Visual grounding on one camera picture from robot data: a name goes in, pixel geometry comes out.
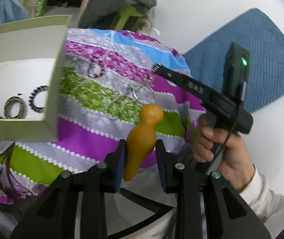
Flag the blue textured cushion right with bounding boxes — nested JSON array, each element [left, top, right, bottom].
[[185, 9, 284, 113]]

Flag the green plastic stool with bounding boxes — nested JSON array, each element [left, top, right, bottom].
[[114, 6, 144, 32]]

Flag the black spiral hair tie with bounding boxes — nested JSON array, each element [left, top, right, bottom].
[[28, 85, 50, 114]]

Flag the orange gourd pendant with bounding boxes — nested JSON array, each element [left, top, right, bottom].
[[123, 104, 164, 181]]

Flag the silver chain with rings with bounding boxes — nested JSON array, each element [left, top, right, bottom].
[[103, 75, 157, 120]]

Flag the grey fleece blanket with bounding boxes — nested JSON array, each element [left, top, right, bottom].
[[77, 0, 158, 29]]

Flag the patterned bangle ring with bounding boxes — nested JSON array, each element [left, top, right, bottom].
[[3, 95, 28, 119]]

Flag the light blue bedsheet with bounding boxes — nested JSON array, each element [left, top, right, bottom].
[[0, 0, 29, 25]]

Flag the person's right hand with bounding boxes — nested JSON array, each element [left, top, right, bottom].
[[192, 114, 255, 193]]

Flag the colourful striped floral pillow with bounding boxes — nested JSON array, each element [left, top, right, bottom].
[[0, 29, 205, 204]]

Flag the green cardboard box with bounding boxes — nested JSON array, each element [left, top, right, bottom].
[[0, 15, 71, 142]]

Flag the red bead bracelet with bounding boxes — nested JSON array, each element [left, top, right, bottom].
[[87, 56, 106, 79]]

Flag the white sleeve forearm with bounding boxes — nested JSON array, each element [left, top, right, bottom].
[[240, 165, 284, 222]]

